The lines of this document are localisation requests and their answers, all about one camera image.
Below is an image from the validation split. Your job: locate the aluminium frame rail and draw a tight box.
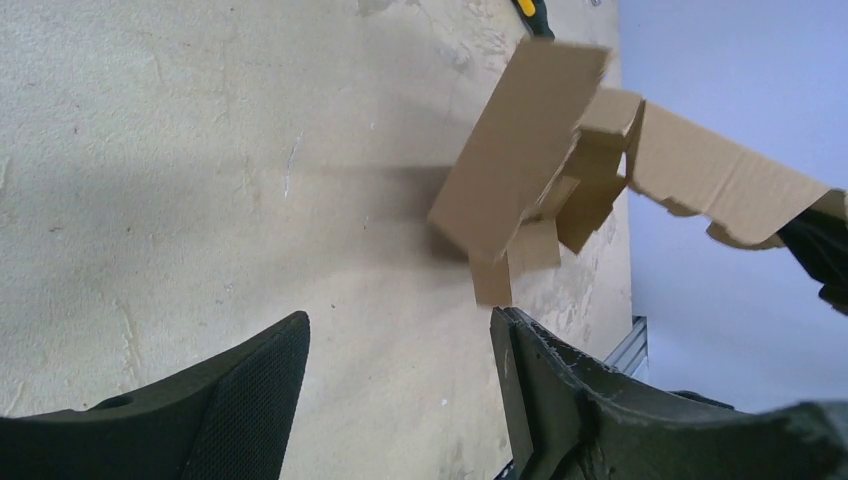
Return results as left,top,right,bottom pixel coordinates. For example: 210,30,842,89
604,315,649,383

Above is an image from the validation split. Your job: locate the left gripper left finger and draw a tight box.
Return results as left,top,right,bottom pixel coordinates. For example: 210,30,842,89
1,311,310,479

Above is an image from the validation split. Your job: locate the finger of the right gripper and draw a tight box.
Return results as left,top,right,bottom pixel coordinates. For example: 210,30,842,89
777,208,847,315

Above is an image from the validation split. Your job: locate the brown cardboard box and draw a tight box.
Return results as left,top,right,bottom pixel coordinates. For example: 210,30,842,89
428,40,847,307

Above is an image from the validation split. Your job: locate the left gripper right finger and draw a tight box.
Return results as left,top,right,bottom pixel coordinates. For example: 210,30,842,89
490,308,847,479

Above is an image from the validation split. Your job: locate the black yellow screwdriver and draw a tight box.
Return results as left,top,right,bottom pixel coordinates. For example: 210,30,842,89
511,0,555,40

